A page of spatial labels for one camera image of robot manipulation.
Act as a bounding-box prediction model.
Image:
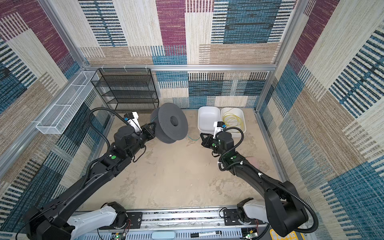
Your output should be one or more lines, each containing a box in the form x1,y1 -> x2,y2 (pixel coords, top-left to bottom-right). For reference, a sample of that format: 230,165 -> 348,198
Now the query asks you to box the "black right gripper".
199,132 -> 225,158

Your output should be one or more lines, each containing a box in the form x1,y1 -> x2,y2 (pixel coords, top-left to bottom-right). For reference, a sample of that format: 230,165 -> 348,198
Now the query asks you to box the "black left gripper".
126,121 -> 155,160

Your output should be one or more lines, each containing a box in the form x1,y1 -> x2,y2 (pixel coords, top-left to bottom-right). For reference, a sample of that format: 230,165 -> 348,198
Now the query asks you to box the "black perforated cable spool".
150,103 -> 189,144

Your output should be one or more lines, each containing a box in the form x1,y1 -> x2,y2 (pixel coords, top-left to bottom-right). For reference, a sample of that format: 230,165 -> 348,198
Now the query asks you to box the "green cable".
149,115 -> 202,142

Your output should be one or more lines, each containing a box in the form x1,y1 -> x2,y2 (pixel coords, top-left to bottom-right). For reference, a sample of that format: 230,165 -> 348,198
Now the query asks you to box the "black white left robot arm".
24,123 -> 156,240

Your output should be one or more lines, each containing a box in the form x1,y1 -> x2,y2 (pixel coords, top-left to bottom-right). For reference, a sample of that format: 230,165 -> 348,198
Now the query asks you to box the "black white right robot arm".
200,132 -> 310,237

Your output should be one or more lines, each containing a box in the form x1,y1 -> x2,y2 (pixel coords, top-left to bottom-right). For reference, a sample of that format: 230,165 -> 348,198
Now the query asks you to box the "white plastic tub right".
221,108 -> 246,133

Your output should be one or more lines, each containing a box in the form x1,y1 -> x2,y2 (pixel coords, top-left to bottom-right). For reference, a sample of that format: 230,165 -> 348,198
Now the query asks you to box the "white plastic tub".
221,108 -> 246,133
198,106 -> 222,135

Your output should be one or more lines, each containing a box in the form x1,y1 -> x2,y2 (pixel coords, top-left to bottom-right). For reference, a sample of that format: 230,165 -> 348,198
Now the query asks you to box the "white plastic tub left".
198,106 -> 222,135

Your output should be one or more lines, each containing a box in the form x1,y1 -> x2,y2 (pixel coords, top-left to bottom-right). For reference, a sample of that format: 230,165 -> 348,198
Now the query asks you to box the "black marker pen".
190,231 -> 222,238

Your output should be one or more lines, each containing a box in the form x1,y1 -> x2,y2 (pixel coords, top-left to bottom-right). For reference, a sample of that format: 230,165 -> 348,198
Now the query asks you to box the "light blue label plate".
151,231 -> 176,240

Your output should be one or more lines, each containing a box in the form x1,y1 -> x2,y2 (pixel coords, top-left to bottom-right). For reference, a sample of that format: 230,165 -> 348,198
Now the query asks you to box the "yellow keypad pendant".
269,228 -> 306,240

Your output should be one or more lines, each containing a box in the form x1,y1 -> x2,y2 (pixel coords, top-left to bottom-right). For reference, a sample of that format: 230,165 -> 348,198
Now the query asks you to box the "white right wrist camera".
213,121 -> 227,139

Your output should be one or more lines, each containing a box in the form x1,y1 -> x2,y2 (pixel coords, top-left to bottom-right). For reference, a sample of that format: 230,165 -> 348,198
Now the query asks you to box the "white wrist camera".
213,121 -> 227,139
124,112 -> 142,133

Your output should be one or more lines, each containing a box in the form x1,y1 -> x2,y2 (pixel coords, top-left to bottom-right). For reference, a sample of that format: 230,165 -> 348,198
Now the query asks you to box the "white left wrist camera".
124,112 -> 142,133

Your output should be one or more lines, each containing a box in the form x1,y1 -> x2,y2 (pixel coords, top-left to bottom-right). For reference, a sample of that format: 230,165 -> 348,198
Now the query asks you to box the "yellow cable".
222,108 -> 243,133

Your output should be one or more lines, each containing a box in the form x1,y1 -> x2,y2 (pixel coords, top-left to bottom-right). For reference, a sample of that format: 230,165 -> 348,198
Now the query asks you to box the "black wire mesh shelf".
91,68 -> 160,113

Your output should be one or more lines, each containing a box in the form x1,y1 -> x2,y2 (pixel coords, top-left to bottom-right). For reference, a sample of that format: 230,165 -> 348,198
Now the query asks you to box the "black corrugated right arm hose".
217,126 -> 319,240

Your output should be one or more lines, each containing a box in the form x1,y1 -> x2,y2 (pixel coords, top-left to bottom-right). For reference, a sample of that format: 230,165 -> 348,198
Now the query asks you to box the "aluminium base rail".
74,203 -> 307,240

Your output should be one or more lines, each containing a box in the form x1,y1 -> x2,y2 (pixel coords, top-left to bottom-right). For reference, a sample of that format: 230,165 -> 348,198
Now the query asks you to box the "white wire mesh basket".
36,71 -> 95,135

